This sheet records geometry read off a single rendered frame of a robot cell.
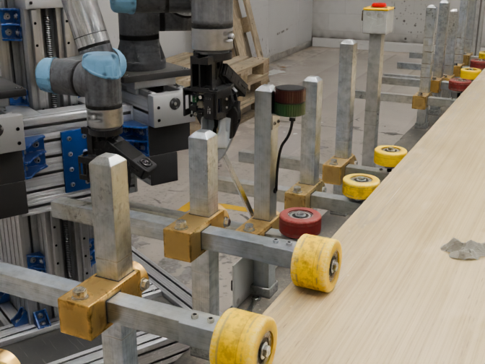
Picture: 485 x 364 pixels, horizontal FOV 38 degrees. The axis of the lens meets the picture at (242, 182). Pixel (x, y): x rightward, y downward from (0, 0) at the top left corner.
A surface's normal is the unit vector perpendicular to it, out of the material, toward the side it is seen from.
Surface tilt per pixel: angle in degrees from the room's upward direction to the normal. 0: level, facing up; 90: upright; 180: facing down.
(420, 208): 0
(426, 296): 0
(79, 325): 90
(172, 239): 90
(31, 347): 0
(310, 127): 90
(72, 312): 90
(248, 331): 33
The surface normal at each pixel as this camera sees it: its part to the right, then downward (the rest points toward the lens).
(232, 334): -0.30, -0.47
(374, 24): -0.44, 0.29
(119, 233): 0.90, 0.15
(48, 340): 0.00, -0.94
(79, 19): -0.12, 0.22
